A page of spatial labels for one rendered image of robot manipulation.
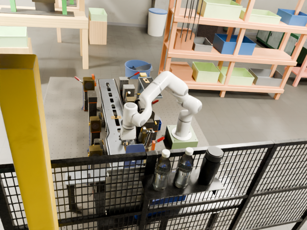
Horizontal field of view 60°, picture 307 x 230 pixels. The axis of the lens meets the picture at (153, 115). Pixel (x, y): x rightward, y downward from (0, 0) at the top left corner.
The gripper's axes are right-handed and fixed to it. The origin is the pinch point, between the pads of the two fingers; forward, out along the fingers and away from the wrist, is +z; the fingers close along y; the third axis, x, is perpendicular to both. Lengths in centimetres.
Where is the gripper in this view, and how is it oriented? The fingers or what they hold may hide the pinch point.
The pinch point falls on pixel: (127, 143)
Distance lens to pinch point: 185.0
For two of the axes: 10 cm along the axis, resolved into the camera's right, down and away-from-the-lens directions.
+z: -1.3, 8.2, 5.6
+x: 2.6, 5.7, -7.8
